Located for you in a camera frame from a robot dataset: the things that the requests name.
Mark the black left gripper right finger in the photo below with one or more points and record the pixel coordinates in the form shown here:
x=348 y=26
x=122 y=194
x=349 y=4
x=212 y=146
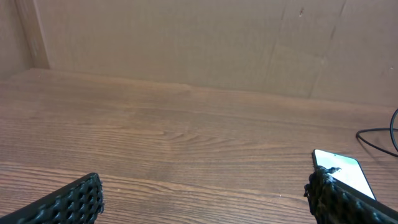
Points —
x=332 y=201

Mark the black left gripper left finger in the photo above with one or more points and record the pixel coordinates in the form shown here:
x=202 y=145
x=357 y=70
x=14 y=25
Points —
x=79 y=202

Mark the blue smartphone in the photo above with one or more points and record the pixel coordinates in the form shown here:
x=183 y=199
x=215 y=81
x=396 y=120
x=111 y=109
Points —
x=348 y=170

